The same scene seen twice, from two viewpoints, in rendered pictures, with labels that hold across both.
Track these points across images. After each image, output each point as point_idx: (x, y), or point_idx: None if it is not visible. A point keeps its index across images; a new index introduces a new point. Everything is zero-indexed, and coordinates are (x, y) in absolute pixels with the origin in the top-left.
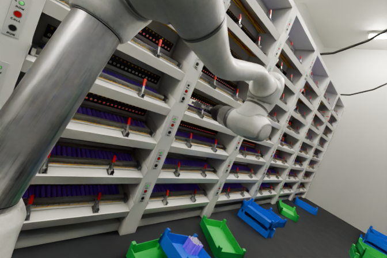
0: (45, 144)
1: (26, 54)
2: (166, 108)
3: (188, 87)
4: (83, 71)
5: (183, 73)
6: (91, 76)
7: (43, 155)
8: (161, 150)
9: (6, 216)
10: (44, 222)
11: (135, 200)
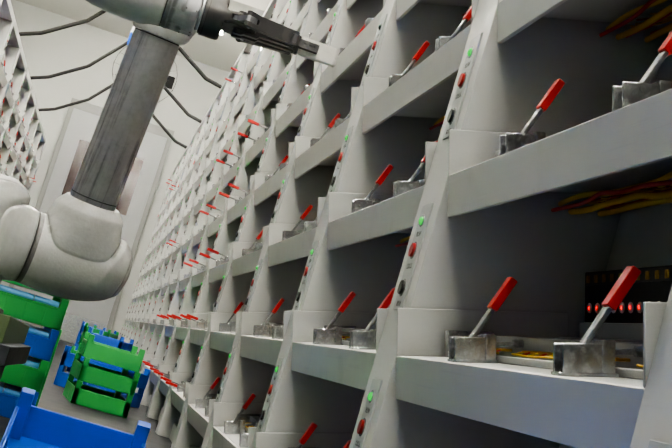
0: (95, 136)
1: (295, 151)
2: (347, 121)
3: (379, 32)
4: (118, 70)
5: (382, 10)
6: (122, 71)
7: (94, 148)
8: (315, 242)
9: (70, 196)
10: (223, 440)
11: (259, 419)
